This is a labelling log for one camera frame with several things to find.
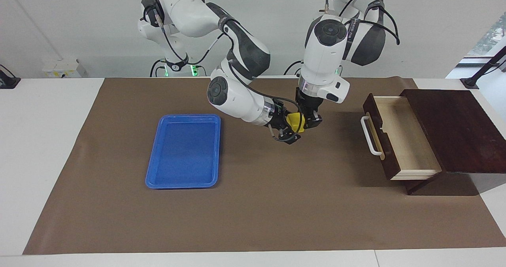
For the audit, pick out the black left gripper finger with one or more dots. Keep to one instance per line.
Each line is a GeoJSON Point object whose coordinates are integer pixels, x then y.
{"type": "Point", "coordinates": [312, 120]}
{"type": "Point", "coordinates": [300, 110]}

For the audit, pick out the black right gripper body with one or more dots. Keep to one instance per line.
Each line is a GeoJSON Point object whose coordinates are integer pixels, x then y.
{"type": "Point", "coordinates": [280, 116]}

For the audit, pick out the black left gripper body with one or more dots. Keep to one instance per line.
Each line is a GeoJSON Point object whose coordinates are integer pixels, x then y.
{"type": "Point", "coordinates": [308, 103]}

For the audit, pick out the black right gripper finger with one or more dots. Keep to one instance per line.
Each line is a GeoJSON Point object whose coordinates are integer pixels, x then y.
{"type": "Point", "coordinates": [290, 112]}
{"type": "Point", "coordinates": [288, 136]}

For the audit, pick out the yellow cube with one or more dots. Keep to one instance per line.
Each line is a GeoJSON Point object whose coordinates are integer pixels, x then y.
{"type": "Point", "coordinates": [295, 121]}

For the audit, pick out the dark wooden drawer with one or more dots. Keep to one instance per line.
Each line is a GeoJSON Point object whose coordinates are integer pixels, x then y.
{"type": "Point", "coordinates": [407, 140]}

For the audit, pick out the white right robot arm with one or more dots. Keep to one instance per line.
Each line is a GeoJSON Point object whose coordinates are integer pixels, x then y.
{"type": "Point", "coordinates": [237, 97]}

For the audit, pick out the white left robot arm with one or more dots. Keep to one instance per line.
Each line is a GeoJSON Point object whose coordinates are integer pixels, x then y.
{"type": "Point", "coordinates": [324, 61]}

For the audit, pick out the dark wooden drawer cabinet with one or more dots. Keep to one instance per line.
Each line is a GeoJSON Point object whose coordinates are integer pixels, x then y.
{"type": "Point", "coordinates": [454, 128]}

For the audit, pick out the brown paper table mat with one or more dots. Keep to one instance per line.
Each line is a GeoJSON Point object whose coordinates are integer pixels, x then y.
{"type": "Point", "coordinates": [276, 203]}

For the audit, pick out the green lit base connector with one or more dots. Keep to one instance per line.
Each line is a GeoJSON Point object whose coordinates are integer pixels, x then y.
{"type": "Point", "coordinates": [195, 70]}

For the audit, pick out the blue plastic tray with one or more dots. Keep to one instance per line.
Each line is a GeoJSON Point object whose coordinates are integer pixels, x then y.
{"type": "Point", "coordinates": [184, 152]}

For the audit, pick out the window with greenery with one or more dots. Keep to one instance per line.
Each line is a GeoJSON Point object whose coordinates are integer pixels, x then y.
{"type": "Point", "coordinates": [490, 35]}

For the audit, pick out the black table clamp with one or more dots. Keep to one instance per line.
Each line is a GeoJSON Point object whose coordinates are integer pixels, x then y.
{"type": "Point", "coordinates": [7, 81]}

